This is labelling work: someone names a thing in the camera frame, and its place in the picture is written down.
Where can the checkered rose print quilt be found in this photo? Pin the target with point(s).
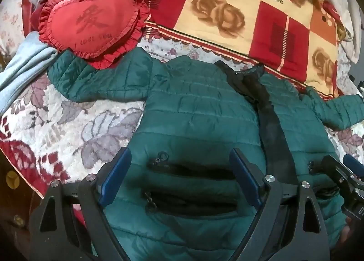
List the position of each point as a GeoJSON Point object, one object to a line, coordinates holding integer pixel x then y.
{"type": "Point", "coordinates": [227, 7]}

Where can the light blue cloth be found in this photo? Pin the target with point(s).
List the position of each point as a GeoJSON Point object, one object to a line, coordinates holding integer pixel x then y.
{"type": "Point", "coordinates": [25, 64]}

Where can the green puffer jacket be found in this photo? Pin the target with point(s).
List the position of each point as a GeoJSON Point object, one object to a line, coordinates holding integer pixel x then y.
{"type": "Point", "coordinates": [199, 107]}

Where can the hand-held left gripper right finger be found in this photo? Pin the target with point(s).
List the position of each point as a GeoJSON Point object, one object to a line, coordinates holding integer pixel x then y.
{"type": "Point", "coordinates": [246, 178]}

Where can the red heart-shaped pillow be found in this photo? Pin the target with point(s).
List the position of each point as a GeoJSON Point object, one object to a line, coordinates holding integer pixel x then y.
{"type": "Point", "coordinates": [91, 22]}

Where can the floral leaf pattern blanket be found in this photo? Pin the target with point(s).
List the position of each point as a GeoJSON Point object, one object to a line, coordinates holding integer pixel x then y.
{"type": "Point", "coordinates": [71, 124]}

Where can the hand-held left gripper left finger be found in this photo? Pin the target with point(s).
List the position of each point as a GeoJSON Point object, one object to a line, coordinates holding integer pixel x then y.
{"type": "Point", "coordinates": [116, 172]}

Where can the pale floral sheet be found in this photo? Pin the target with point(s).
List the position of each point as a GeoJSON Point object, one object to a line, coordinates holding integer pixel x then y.
{"type": "Point", "coordinates": [11, 16]}

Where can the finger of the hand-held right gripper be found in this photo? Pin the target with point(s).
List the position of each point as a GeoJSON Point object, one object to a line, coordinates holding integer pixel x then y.
{"type": "Point", "coordinates": [355, 164]}
{"type": "Point", "coordinates": [338, 171]}

